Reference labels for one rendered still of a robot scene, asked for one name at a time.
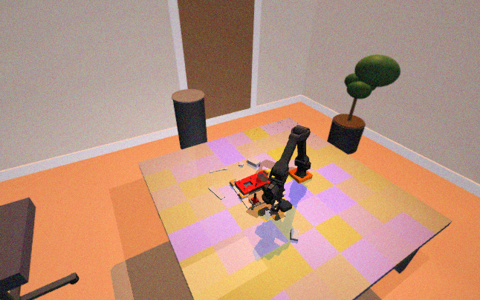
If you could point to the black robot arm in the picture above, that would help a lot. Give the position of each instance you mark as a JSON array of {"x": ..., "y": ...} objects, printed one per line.
[{"x": 298, "y": 136}]

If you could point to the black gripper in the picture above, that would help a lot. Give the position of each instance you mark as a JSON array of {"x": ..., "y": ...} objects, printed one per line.
[{"x": 283, "y": 205}]

